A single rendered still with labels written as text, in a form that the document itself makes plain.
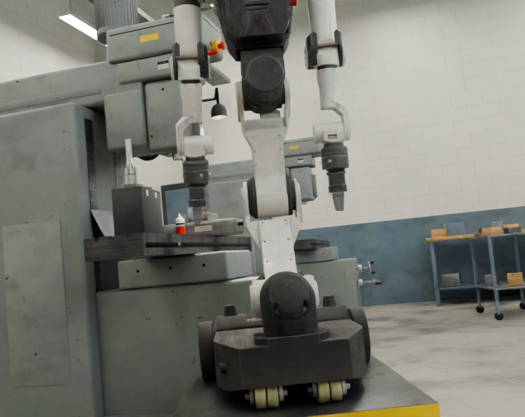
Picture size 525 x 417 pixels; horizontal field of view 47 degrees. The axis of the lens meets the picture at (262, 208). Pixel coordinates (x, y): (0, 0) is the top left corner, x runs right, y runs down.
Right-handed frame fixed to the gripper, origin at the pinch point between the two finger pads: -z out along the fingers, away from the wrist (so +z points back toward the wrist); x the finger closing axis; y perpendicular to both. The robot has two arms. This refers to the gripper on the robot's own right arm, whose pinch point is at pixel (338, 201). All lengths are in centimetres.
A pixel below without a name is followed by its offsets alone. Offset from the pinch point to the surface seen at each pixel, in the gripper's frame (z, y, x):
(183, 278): -26, 63, 47
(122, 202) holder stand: 7, 79, 23
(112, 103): 53, 92, 65
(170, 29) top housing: 81, 62, 60
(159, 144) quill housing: 32, 71, 61
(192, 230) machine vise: -7, 62, 74
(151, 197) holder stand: 8, 70, 32
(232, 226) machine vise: -7, 44, 71
